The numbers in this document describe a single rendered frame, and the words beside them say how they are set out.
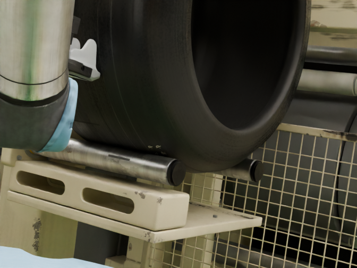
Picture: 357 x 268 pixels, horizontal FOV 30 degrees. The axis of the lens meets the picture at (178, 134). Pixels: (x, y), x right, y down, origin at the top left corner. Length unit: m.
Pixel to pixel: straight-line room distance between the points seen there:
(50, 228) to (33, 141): 0.67
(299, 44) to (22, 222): 0.68
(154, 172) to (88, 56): 0.23
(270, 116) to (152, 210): 0.34
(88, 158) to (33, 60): 0.51
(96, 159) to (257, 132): 0.31
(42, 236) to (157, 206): 0.41
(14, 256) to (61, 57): 0.57
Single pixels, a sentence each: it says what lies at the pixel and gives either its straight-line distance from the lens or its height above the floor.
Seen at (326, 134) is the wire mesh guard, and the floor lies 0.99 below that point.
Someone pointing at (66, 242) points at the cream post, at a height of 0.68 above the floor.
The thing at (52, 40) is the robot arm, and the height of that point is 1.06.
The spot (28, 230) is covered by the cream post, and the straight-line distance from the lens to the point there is 1.43.
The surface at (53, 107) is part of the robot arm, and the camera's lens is 0.76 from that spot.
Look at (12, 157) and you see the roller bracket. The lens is 1.29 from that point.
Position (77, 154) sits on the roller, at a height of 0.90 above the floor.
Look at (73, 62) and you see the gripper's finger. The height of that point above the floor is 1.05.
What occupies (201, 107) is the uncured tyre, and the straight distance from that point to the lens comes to 1.09.
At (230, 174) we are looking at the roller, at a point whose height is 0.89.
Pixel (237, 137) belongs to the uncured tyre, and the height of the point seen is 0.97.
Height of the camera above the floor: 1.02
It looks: 3 degrees down
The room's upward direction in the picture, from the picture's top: 8 degrees clockwise
